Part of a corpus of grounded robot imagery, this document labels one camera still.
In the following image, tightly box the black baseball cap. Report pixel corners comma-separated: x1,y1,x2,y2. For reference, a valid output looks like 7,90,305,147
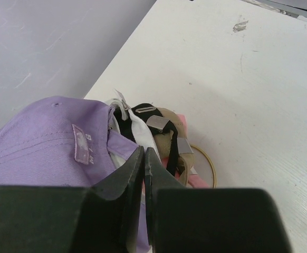
113,102,182,177

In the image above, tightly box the pink baseball cap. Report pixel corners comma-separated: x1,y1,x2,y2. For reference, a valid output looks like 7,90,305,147
154,108,210,188

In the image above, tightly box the beige baseball cap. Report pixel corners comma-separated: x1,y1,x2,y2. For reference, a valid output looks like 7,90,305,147
154,108,194,176

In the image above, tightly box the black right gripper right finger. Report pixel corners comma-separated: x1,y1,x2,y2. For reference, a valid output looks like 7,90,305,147
145,148,292,252

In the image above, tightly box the lavender baseball cap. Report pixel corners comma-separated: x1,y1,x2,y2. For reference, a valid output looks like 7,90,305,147
0,96,154,253

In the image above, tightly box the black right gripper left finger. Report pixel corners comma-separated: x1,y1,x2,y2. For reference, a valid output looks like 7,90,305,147
0,147,145,252

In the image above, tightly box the gold wire hat stand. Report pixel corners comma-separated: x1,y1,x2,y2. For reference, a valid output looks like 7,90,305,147
191,144,217,189

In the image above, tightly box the white baseball cap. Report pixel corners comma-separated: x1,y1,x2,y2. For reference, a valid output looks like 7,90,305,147
105,91,159,168

